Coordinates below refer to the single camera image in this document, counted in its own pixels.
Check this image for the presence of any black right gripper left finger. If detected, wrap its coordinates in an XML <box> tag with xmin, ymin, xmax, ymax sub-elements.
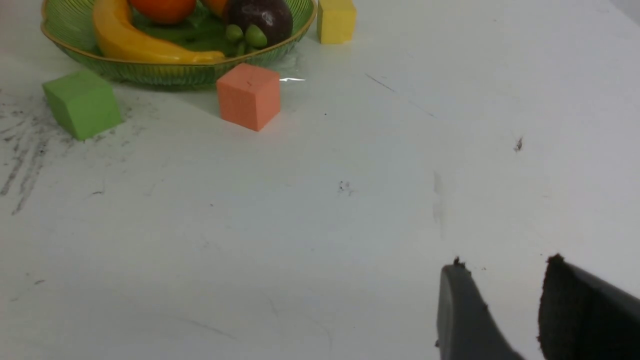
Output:
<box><xmin>436</xmin><ymin>257</ymin><xmax>522</xmax><ymax>360</ymax></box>

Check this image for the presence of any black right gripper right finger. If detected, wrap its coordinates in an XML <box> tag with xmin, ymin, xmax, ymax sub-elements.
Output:
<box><xmin>538</xmin><ymin>254</ymin><xmax>640</xmax><ymax>360</ymax></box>

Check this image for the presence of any dark purple mangosteen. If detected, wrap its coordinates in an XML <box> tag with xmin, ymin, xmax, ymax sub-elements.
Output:
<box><xmin>221</xmin><ymin>0</ymin><xmax>293</xmax><ymax>57</ymax></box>

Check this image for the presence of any orange mango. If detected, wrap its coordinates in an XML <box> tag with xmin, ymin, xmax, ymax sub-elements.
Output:
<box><xmin>200</xmin><ymin>0</ymin><xmax>229</xmax><ymax>19</ymax></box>

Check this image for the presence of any orange persimmon with leaves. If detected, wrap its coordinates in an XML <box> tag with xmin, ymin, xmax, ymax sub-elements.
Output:
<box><xmin>129</xmin><ymin>0</ymin><xmax>197</xmax><ymax>25</ymax></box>

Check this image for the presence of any yellow banana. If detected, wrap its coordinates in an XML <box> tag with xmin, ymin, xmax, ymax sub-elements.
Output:
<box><xmin>93</xmin><ymin>0</ymin><xmax>226</xmax><ymax>64</ymax></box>

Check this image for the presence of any salmon pink foam cube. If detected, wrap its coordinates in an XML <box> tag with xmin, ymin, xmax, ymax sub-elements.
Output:
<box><xmin>215</xmin><ymin>63</ymin><xmax>281</xmax><ymax>132</ymax></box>

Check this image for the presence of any yellow foam cube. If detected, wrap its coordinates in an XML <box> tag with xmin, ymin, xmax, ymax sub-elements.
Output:
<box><xmin>317</xmin><ymin>0</ymin><xmax>357</xmax><ymax>44</ymax></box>

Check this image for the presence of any green foam cube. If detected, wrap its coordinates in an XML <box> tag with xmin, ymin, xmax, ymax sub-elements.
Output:
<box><xmin>42</xmin><ymin>69</ymin><xmax>123</xmax><ymax>141</ymax></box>

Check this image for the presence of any green glass leaf plate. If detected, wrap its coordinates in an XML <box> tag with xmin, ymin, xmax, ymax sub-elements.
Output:
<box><xmin>41</xmin><ymin>0</ymin><xmax>318</xmax><ymax>91</ymax></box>

